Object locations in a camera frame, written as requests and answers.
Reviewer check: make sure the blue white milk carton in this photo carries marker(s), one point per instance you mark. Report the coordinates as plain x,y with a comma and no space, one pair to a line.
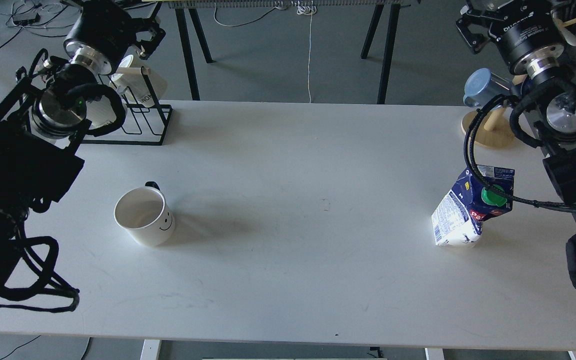
458,219

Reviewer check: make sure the white ribbed mug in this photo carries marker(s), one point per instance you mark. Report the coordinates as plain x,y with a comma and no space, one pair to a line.
141,84
100,113

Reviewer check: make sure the white ribbed mug front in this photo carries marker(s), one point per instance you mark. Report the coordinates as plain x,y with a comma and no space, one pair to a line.
100,113

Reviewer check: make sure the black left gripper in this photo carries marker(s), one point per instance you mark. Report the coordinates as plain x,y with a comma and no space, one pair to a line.
102,34

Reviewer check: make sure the black trestle table legs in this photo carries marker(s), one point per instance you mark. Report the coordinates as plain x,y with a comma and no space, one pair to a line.
340,54

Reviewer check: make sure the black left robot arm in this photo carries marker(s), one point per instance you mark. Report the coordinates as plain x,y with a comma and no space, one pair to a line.
54,105

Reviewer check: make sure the blue enamel mug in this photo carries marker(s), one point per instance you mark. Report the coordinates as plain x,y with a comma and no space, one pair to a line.
482,86

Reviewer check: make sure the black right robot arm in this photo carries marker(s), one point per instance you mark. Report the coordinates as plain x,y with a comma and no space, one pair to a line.
560,163

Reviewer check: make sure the wooden mug tree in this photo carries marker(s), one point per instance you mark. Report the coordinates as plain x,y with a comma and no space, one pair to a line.
490,125

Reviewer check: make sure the white smiley face mug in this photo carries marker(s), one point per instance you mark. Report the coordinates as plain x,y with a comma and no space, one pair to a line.
145,215

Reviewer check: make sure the white ribbed mug rear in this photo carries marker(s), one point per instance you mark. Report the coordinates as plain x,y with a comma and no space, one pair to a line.
141,84

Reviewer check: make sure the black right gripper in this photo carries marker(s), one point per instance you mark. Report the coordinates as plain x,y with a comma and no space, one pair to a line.
525,31

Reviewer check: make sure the black wire mug rack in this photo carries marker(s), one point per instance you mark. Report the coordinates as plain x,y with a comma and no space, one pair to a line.
142,126

